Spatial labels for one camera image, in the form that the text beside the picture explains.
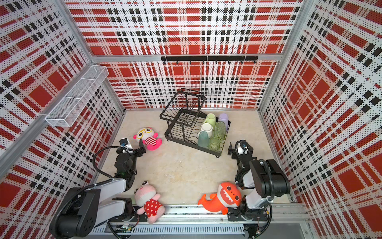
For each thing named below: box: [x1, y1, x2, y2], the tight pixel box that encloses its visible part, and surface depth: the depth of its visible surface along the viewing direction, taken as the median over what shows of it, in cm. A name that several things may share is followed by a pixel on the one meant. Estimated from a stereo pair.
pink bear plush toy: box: [134, 180, 166, 225], surface depth 74 cm
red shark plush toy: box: [197, 182, 243, 216], surface depth 74 cm
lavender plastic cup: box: [218, 113, 229, 131], surface depth 100 cm
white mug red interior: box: [198, 122, 213, 139], surface depth 99 cm
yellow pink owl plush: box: [132, 126, 163, 151], surface depth 98 cm
